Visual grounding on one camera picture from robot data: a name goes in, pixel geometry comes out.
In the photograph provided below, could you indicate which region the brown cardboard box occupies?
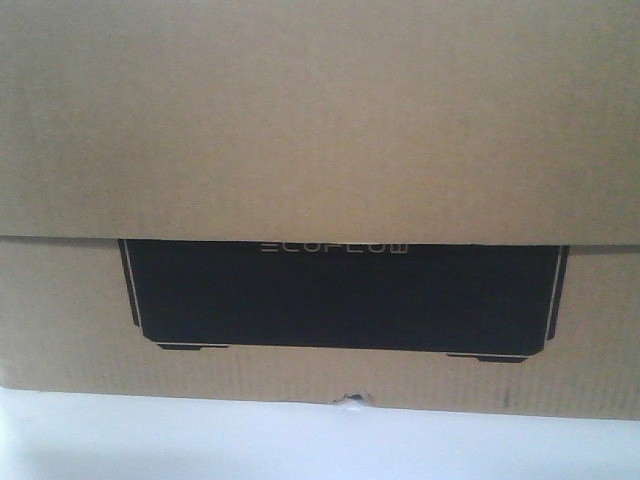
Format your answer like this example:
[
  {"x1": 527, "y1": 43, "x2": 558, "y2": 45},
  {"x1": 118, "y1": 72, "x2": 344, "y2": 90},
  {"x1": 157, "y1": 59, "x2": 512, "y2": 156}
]
[{"x1": 1, "y1": 1, "x2": 639, "y2": 419}]

